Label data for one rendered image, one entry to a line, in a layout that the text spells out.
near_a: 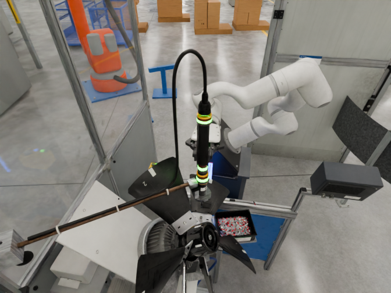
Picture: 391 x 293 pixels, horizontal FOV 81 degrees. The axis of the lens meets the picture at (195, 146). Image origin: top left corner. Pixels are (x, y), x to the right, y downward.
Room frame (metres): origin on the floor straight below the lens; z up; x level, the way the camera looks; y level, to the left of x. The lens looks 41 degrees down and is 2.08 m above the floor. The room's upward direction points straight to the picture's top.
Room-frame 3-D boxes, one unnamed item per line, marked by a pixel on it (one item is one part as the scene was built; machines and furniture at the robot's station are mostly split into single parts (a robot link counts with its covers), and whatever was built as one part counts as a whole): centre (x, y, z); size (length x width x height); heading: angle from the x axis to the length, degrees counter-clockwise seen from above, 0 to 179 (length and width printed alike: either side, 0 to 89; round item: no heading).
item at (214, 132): (0.66, -0.04, 1.56); 0.11 x 0.10 x 0.07; 171
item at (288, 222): (0.82, -0.61, 0.39); 0.04 x 0.04 x 0.78; 80
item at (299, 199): (0.82, -0.61, 0.96); 0.03 x 0.03 x 0.20; 80
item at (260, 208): (0.89, -0.18, 0.82); 0.90 x 0.04 x 0.08; 80
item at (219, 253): (0.71, -0.16, 0.40); 0.03 x 0.03 x 0.80; 5
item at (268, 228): (0.89, -0.18, 0.45); 0.82 x 0.02 x 0.66; 80
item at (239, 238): (0.72, -0.23, 0.85); 0.22 x 0.17 x 0.07; 96
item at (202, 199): (0.55, -0.02, 1.41); 0.09 x 0.07 x 0.10; 115
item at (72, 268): (0.46, 0.58, 0.92); 0.17 x 0.16 x 0.11; 80
